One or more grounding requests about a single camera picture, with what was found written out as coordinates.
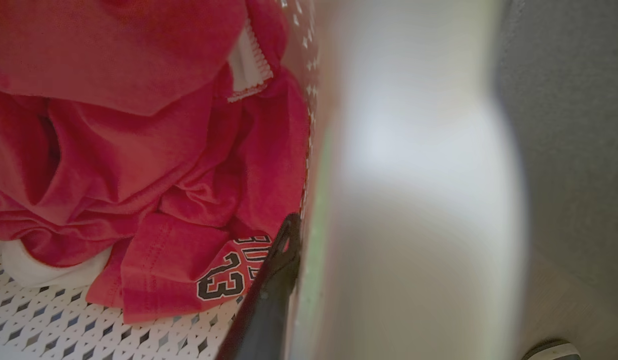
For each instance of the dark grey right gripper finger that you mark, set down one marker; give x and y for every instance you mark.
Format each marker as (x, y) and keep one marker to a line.
(263, 310)

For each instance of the white perforated plastic laundry basket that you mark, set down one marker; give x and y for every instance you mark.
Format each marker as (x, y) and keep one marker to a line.
(414, 200)

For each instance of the red shirt with number print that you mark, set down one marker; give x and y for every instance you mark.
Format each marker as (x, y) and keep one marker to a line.
(138, 150)

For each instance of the white garment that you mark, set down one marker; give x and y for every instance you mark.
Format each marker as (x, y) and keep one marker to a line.
(43, 272)

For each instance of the grey fabric sofa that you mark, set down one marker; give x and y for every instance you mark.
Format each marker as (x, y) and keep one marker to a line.
(574, 125)

